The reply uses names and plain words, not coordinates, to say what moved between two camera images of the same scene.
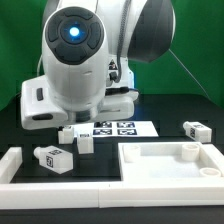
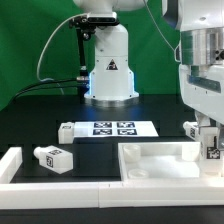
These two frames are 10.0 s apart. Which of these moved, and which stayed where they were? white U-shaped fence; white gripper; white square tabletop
Moved: white gripper
Stayed: white square tabletop; white U-shaped fence
